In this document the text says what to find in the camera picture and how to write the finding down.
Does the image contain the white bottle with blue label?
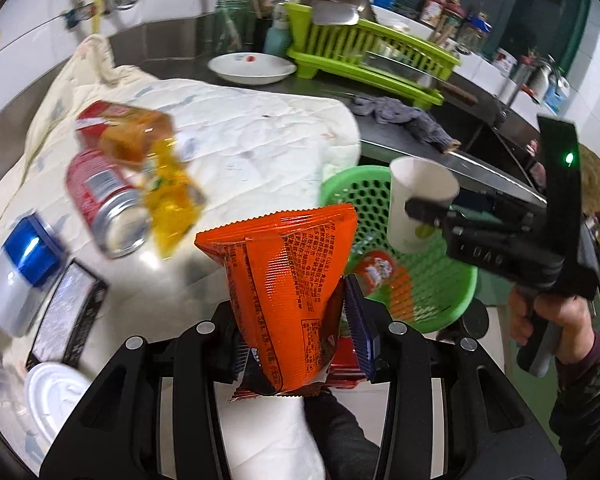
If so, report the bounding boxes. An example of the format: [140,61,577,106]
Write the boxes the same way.
[545,75,572,114]

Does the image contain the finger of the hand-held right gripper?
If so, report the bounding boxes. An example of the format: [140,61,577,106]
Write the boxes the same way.
[459,190,547,219]
[404,196,462,234]

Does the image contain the steel faucet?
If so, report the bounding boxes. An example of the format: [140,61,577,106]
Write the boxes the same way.
[494,54,572,127]

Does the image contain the red labelled jar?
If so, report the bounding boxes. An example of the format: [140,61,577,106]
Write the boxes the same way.
[420,0,449,27]

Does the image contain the red and orange packet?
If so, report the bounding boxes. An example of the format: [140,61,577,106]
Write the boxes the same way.
[75,100,177,164]

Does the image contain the pink cloth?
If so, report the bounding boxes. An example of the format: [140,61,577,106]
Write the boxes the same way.
[526,139,547,187]

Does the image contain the teal soap bottle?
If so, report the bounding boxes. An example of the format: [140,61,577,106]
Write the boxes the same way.
[265,2,294,59]

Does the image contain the white container with red label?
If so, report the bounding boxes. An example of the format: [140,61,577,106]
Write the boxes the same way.
[495,47,519,79]

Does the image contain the red soda can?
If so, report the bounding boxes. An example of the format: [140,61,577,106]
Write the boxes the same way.
[65,149,152,260]

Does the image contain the orange snack bag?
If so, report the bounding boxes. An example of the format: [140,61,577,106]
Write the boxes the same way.
[195,203,359,403]

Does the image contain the person's leg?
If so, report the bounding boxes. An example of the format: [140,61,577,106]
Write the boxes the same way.
[302,389,382,480]

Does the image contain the white bowl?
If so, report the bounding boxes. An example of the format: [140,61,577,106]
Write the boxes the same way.
[374,5,422,37]

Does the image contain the white quilted blanket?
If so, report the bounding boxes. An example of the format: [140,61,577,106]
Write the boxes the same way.
[0,34,362,480]

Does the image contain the steel cleaver with wooden handle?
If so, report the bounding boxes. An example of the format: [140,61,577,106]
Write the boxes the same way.
[364,49,479,107]

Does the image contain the grey cloth glove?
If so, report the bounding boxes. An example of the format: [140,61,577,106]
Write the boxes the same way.
[350,95,462,154]

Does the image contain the person's right hand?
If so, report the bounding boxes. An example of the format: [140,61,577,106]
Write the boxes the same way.
[509,289,595,362]

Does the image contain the white paper cup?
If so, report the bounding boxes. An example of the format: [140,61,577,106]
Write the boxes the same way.
[387,156,461,256]

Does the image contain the green glass jar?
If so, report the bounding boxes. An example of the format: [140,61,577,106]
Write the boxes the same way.
[215,0,257,57]

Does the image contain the green plastic basket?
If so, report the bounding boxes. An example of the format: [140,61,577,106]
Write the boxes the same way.
[320,165,479,334]

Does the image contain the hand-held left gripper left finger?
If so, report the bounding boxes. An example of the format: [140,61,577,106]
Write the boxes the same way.
[40,302,248,480]

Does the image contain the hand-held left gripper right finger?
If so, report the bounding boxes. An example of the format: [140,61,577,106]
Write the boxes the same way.
[342,274,566,480]

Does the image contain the black carton box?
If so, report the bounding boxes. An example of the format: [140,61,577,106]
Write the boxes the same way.
[26,258,109,372]

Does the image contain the yellow plastic wrapper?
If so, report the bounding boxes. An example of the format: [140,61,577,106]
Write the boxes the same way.
[142,135,209,260]

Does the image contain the white plastic lid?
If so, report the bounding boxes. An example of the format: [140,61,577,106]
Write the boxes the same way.
[24,362,94,449]

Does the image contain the green dish rack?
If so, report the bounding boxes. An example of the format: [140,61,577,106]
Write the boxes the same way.
[284,2,464,109]

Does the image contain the tan fibrous scrubber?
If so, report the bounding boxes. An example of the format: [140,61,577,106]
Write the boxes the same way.
[579,144,600,217]

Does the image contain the white plate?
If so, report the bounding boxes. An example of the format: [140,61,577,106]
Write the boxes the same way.
[208,52,298,86]

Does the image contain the person's right forearm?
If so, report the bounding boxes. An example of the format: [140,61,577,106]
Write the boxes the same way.
[549,329,600,463]

